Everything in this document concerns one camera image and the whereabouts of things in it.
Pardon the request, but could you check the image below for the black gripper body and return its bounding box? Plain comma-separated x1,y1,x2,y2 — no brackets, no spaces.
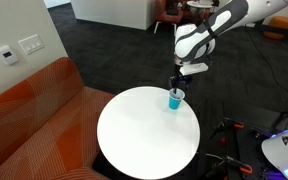
169,75,193,88

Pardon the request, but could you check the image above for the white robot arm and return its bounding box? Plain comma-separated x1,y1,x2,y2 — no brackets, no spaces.
170,0,288,93

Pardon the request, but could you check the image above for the blue plastic cup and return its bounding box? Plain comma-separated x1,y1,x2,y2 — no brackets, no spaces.
169,88,185,109

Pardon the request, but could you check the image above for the black orange clamp upper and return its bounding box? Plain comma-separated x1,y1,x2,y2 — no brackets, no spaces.
208,117,245,140

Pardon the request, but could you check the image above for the black orange clamp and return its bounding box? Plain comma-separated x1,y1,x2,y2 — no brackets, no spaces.
208,117,245,140
204,154,253,180

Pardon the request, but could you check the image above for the orange chair with white legs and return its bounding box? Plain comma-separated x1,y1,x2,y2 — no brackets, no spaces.
154,0,183,32

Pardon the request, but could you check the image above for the black orange clamp lower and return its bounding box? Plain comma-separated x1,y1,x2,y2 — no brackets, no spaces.
204,154,253,180

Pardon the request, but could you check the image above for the orange round ottoman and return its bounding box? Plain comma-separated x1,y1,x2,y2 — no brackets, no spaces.
263,16,288,40

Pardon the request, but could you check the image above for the orange patterned sofa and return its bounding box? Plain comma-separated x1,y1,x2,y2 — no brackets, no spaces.
0,57,113,180

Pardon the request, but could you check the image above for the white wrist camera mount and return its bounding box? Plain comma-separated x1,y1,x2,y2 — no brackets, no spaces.
180,63,208,75

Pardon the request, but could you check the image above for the black floor cable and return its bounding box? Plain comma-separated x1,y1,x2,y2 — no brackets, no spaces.
250,31,287,91

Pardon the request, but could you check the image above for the white light switch plate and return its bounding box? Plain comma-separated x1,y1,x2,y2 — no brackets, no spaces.
18,34,44,55

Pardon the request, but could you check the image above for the white wall thermostat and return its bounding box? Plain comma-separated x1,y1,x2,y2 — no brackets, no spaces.
0,45,18,65

